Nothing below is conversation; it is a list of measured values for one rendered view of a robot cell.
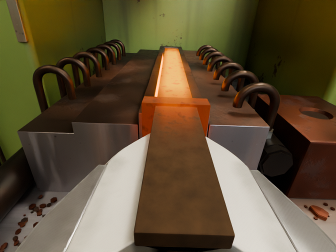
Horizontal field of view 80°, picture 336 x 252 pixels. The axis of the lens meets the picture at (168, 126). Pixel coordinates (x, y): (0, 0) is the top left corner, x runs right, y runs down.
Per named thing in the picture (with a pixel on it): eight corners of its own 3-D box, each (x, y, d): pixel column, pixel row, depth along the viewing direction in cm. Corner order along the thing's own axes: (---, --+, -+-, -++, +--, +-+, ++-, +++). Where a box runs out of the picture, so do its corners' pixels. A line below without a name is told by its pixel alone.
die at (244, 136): (248, 197, 19) (273, 117, 15) (37, 191, 19) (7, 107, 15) (196, 80, 56) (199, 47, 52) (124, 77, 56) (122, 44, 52)
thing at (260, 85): (269, 152, 19) (291, 85, 16) (225, 150, 19) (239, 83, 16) (264, 145, 20) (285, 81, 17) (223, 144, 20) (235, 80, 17)
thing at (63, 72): (82, 144, 23) (67, 66, 19) (45, 143, 23) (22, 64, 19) (85, 140, 24) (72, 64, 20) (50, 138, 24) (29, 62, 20)
